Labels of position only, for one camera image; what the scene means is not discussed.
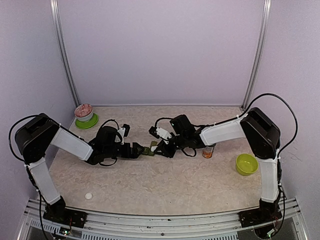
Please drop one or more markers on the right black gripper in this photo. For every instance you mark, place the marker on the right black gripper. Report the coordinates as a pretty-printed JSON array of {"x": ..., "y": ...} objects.
[{"x": 166, "y": 152}]

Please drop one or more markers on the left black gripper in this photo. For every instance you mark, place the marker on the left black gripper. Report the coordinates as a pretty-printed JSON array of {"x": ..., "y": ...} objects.
[{"x": 128, "y": 155}]

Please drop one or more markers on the green weekly pill organizer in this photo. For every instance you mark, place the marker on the green weekly pill organizer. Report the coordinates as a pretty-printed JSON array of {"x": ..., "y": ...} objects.
[{"x": 150, "y": 153}]

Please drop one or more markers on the white bottle cap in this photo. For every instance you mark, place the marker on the white bottle cap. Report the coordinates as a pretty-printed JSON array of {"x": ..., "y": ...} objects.
[{"x": 88, "y": 196}]

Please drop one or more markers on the small white pill bottle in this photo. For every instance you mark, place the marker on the small white pill bottle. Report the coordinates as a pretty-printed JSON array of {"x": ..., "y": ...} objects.
[{"x": 153, "y": 148}]

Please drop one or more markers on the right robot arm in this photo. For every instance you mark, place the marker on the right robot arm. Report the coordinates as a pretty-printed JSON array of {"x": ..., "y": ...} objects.
[{"x": 196, "y": 185}]

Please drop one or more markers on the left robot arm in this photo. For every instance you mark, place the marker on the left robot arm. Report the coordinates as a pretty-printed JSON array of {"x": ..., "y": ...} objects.
[{"x": 39, "y": 138}]

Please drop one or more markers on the orange pill bottle grey cap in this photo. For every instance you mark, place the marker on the orange pill bottle grey cap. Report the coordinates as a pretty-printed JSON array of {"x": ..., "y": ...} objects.
[{"x": 207, "y": 151}]

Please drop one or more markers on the lime green plate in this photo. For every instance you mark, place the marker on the lime green plate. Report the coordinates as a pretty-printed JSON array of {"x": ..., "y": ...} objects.
[{"x": 87, "y": 124}]

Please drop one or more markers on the red patterned white bowl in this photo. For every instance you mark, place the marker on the red patterned white bowl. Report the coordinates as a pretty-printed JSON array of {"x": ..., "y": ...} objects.
[{"x": 84, "y": 112}]

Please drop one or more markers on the lime green bowl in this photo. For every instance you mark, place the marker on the lime green bowl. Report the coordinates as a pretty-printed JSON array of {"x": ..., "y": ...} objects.
[{"x": 246, "y": 164}]

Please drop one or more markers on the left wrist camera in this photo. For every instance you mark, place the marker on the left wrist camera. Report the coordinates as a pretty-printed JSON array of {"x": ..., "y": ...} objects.
[{"x": 123, "y": 132}]

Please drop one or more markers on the front aluminium rail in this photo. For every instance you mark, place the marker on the front aluminium rail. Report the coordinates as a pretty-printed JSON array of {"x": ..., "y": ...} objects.
[{"x": 103, "y": 225}]

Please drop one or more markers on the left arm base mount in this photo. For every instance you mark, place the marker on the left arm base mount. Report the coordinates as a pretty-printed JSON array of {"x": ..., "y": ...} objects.
[{"x": 66, "y": 215}]

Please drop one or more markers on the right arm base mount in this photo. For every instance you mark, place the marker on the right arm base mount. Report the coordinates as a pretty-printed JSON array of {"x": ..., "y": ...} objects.
[{"x": 266, "y": 212}]

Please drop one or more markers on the left aluminium frame post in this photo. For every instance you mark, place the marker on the left aluminium frame post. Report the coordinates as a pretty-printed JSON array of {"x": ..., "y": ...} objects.
[{"x": 54, "y": 6}]

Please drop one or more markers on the aluminium frame post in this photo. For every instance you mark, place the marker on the aluminium frame post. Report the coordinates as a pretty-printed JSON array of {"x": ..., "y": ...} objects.
[
  {"x": 54, "y": 6},
  {"x": 258, "y": 52}
]

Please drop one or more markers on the right aluminium frame post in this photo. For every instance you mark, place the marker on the right aluminium frame post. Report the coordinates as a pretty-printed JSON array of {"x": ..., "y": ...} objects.
[{"x": 258, "y": 52}]

